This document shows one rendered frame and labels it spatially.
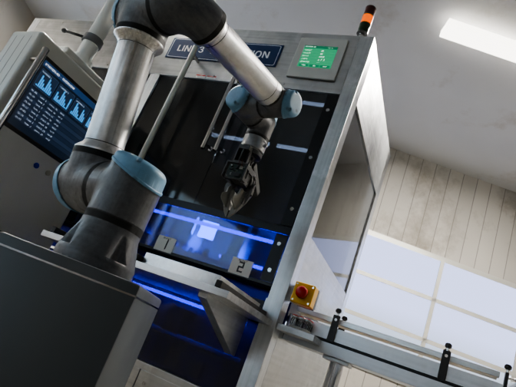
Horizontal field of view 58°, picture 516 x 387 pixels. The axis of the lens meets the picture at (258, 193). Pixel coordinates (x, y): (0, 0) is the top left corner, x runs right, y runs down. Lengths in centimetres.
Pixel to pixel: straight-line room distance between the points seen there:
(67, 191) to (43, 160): 97
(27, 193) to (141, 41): 103
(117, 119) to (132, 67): 12
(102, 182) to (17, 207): 106
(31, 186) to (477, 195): 404
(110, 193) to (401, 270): 376
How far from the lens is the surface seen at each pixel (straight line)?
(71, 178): 101
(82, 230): 88
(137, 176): 89
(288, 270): 163
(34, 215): 201
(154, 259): 139
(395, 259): 445
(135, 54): 109
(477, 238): 484
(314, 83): 198
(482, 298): 472
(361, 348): 164
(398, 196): 464
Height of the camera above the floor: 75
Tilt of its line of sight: 18 degrees up
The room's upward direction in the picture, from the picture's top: 21 degrees clockwise
